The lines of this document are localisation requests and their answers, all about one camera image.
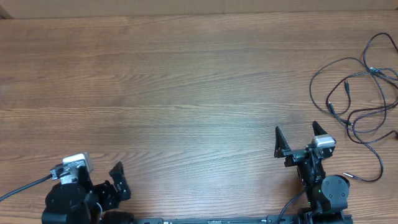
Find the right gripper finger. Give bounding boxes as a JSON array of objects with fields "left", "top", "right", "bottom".
[
  {"left": 274, "top": 126, "right": 291, "bottom": 158},
  {"left": 312, "top": 121, "right": 328, "bottom": 136}
]

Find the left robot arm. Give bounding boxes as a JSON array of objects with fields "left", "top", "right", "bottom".
[{"left": 41, "top": 159, "right": 136, "bottom": 224}]

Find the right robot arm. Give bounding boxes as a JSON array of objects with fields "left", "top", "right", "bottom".
[{"left": 274, "top": 121, "right": 353, "bottom": 223}]

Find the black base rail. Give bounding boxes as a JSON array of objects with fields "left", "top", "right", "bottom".
[{"left": 133, "top": 215, "right": 307, "bottom": 224}]

